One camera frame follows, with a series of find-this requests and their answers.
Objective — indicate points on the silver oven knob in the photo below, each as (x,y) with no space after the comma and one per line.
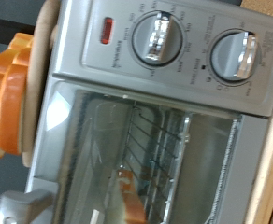
(142,40)
(223,59)

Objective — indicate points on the silver toaster oven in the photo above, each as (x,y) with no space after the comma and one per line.
(93,53)

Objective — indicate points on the round wooden plate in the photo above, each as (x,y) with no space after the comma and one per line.
(36,77)

